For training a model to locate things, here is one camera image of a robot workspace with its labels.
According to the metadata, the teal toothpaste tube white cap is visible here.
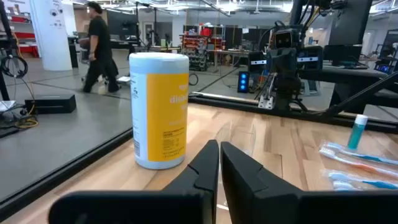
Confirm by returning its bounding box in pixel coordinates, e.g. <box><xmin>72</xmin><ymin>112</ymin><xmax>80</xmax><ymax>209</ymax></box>
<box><xmin>347</xmin><ymin>114</ymin><xmax>369</xmax><ymax>151</ymax></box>

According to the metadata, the black tripod stand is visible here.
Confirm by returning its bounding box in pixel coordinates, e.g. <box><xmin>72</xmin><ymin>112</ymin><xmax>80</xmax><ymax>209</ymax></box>
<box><xmin>0</xmin><ymin>0</ymin><xmax>15</xmax><ymax>102</ymax></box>

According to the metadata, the blue-lit computer tower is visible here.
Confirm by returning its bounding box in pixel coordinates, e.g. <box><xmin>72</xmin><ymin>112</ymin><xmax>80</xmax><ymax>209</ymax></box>
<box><xmin>238</xmin><ymin>71</ymin><xmax>251</xmax><ymax>93</ymax></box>

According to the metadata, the yellow cable coil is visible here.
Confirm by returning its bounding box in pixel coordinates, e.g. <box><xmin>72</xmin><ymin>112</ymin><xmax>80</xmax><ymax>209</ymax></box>
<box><xmin>14</xmin><ymin>105</ymin><xmax>40</xmax><ymax>130</ymax></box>

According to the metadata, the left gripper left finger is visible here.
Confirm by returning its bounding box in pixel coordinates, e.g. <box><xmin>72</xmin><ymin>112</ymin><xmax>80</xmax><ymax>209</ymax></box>
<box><xmin>48</xmin><ymin>139</ymin><xmax>220</xmax><ymax>224</ymax></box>

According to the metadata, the black box on floor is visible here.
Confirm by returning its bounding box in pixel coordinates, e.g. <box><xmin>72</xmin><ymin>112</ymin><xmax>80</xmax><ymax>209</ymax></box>
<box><xmin>24</xmin><ymin>94</ymin><xmax>77</xmax><ymax>115</ymax></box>

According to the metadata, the white metal bracket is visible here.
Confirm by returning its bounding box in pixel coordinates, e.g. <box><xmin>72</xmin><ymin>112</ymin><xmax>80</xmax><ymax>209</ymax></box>
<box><xmin>257</xmin><ymin>95</ymin><xmax>276</xmax><ymax>110</ymax></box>

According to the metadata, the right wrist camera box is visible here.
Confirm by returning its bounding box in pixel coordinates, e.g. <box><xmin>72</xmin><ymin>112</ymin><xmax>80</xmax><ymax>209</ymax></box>
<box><xmin>275</xmin><ymin>28</ymin><xmax>301</xmax><ymax>50</ymax></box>

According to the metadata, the white pillar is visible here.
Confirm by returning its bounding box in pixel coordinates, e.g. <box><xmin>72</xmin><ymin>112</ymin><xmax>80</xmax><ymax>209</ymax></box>
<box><xmin>29</xmin><ymin>0</ymin><xmax>74</xmax><ymax>72</ymax></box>

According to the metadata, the person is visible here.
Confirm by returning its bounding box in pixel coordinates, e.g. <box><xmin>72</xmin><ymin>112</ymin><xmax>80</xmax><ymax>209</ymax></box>
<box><xmin>78</xmin><ymin>1</ymin><xmax>122</xmax><ymax>94</ymax></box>

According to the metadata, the blue white toothbrush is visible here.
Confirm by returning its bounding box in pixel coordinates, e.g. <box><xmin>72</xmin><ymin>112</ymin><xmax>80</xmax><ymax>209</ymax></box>
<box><xmin>323</xmin><ymin>141</ymin><xmax>398</xmax><ymax>166</ymax></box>
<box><xmin>326</xmin><ymin>172</ymin><xmax>398</xmax><ymax>190</ymax></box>
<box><xmin>331</xmin><ymin>181</ymin><xmax>358</xmax><ymax>192</ymax></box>

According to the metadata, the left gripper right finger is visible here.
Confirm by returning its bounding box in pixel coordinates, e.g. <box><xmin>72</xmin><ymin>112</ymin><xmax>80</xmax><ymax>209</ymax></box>
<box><xmin>221</xmin><ymin>141</ymin><xmax>398</xmax><ymax>224</ymax></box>

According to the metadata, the dark desk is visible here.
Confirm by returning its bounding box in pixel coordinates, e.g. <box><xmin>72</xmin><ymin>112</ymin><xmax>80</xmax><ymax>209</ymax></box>
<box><xmin>298</xmin><ymin>65</ymin><xmax>398</xmax><ymax>114</ymax></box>

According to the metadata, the orange white toothbrush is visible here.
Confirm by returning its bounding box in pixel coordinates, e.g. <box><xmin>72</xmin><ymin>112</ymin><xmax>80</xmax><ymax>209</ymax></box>
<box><xmin>318</xmin><ymin>146</ymin><xmax>398</xmax><ymax>180</ymax></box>

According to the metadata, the yellow label wipes canister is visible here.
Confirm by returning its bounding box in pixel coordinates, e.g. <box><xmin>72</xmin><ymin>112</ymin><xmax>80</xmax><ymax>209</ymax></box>
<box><xmin>129</xmin><ymin>52</ymin><xmax>190</xmax><ymax>170</ymax></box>

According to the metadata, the red parts bin shelf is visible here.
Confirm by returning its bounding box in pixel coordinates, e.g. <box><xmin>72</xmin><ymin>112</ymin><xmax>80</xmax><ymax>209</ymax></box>
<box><xmin>180</xmin><ymin>27</ymin><xmax>225</xmax><ymax>71</ymax></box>

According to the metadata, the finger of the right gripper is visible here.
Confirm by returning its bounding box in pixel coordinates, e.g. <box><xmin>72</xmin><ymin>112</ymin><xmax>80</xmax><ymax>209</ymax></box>
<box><xmin>269</xmin><ymin>52</ymin><xmax>284</xmax><ymax>75</ymax></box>
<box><xmin>282</xmin><ymin>51</ymin><xmax>298</xmax><ymax>74</ymax></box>

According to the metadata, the large black monitor panel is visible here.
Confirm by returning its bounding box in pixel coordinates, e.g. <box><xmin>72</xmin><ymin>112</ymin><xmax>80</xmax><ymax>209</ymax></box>
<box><xmin>328</xmin><ymin>0</ymin><xmax>373</xmax><ymax>46</ymax></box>

